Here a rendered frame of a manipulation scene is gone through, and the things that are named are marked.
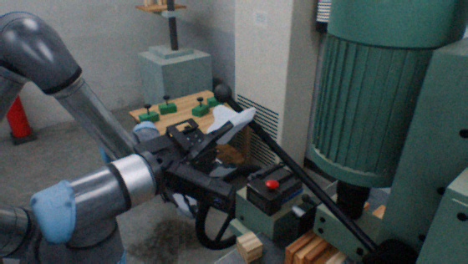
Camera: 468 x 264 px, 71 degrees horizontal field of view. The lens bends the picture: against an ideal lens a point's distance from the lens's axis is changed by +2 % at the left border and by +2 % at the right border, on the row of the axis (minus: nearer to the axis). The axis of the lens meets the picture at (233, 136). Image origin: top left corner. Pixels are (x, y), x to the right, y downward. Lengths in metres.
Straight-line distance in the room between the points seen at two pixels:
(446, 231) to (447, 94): 0.16
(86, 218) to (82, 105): 0.39
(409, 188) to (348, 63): 0.19
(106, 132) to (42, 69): 0.20
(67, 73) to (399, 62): 0.63
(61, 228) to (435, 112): 0.48
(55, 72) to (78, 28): 2.64
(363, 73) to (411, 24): 0.08
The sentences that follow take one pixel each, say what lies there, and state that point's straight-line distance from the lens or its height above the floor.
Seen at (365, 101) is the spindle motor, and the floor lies 1.30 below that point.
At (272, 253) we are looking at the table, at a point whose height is 0.90.
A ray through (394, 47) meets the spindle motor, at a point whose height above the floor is 1.38.
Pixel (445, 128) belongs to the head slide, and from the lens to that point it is 0.47.
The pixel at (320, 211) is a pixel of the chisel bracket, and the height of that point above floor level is 1.03.
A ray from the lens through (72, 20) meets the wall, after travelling 3.39.
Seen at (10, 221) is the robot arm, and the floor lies 1.15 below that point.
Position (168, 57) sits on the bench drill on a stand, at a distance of 2.81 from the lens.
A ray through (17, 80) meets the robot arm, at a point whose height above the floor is 1.22.
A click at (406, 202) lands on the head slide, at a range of 0.53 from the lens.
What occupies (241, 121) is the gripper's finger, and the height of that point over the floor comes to 1.24.
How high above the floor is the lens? 1.49
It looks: 30 degrees down
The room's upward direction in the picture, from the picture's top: straight up
